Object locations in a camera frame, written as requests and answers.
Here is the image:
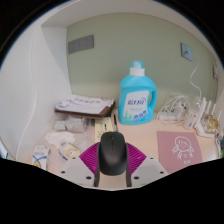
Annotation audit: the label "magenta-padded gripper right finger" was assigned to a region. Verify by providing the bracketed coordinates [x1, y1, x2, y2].
[124, 142, 169, 188]

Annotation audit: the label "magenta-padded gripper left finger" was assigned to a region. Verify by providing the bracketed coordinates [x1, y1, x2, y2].
[59, 141, 101, 188]

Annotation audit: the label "black computer mouse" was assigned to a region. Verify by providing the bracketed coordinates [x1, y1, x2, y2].
[98, 131, 129, 177]

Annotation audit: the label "pink mouse pad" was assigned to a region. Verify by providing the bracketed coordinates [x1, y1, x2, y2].
[156, 130, 204, 175]

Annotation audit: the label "clear plastic bag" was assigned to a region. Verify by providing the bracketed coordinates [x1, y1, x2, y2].
[43, 125, 98, 162]

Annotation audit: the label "small yellow packet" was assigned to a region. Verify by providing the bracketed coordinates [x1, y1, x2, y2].
[58, 141, 81, 161]

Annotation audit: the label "grey foil packets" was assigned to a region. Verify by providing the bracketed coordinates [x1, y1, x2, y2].
[53, 115, 89, 134]

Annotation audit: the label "black pen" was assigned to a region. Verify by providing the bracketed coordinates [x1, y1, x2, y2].
[112, 113, 120, 133]

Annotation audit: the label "blue and yellow card packet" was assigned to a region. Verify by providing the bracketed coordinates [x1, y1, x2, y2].
[31, 145, 51, 171]

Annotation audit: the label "white power strip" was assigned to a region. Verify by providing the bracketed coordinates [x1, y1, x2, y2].
[156, 111, 185, 122]

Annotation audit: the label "stack of papers and books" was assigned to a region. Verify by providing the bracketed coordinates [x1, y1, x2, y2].
[54, 94, 116, 120]

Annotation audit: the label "blue detergent bottle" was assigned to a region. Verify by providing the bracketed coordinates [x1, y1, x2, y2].
[117, 60, 159, 126]

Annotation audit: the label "white router with antennas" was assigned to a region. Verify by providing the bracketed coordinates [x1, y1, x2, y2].
[194, 97, 223, 139]

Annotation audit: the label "golden snack bag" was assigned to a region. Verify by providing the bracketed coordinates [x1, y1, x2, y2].
[204, 114, 220, 133]

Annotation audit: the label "white coiled cables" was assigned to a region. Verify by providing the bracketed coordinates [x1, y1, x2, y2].
[155, 92, 192, 127]

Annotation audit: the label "white cable to wall socket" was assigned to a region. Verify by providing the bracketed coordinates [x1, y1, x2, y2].
[188, 60, 205, 101]

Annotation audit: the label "long grey wall plate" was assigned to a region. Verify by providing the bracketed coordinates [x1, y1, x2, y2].
[67, 34, 95, 55]

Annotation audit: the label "side wall socket with plugs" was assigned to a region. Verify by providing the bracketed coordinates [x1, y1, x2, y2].
[212, 64, 220, 81]

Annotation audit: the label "grey wall socket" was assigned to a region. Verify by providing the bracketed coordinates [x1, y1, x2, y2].
[180, 42, 195, 62]

